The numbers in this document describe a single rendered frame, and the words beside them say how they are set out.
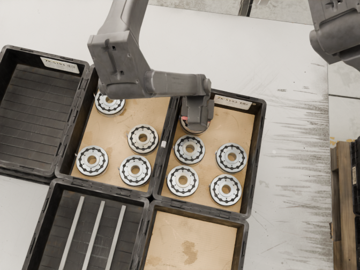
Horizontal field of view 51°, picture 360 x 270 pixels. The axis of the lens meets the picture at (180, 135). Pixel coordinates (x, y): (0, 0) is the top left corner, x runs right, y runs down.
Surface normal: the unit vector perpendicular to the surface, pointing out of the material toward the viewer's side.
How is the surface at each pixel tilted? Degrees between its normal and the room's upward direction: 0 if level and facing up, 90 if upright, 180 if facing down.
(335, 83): 0
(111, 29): 24
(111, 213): 0
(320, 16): 55
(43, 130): 0
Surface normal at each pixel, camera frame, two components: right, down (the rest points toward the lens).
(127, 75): -0.26, 0.60
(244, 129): 0.05, -0.33
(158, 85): 0.94, -0.01
